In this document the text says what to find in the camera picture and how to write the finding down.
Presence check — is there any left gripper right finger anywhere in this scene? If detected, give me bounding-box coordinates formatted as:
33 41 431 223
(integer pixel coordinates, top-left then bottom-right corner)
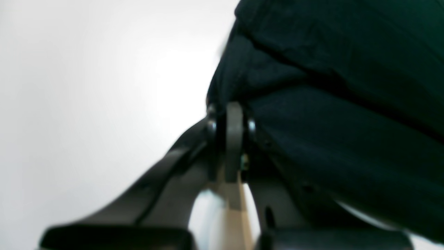
244 113 413 250

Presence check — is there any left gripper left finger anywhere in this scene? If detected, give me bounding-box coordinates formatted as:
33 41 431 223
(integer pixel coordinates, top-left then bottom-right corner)
40 105 217 250

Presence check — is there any black T-shirt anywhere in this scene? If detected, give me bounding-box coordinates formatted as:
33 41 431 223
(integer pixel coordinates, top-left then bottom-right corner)
208 0 444 243

